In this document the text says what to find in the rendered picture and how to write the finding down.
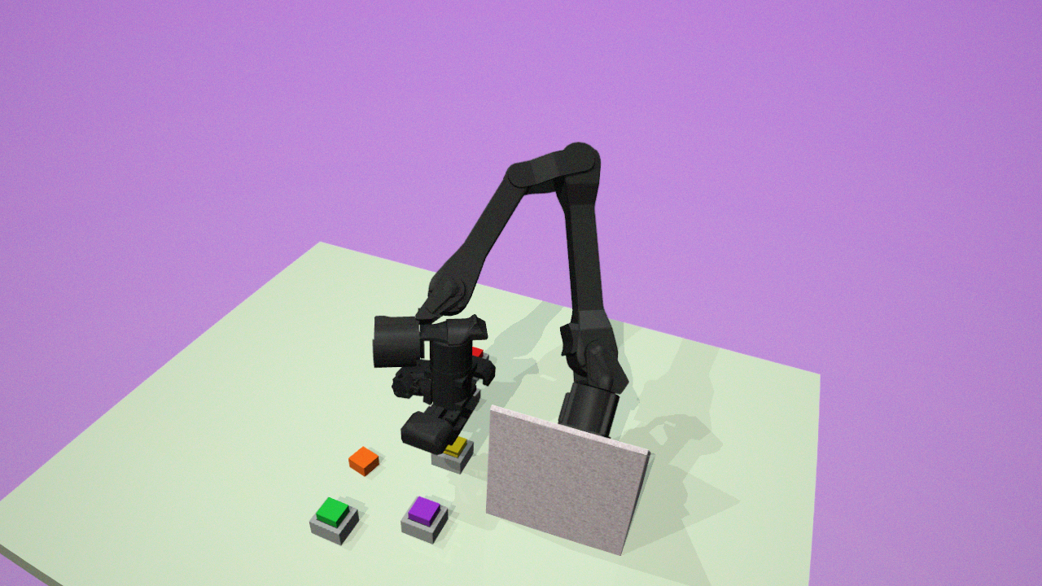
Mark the red button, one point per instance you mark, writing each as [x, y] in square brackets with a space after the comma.
[479, 353]

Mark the orange block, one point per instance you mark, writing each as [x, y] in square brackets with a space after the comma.
[363, 461]

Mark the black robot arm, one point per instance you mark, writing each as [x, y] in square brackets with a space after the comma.
[588, 341]

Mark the purple button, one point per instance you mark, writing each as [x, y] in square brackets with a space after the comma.
[424, 519]

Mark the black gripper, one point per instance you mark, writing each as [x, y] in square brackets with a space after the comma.
[453, 405]

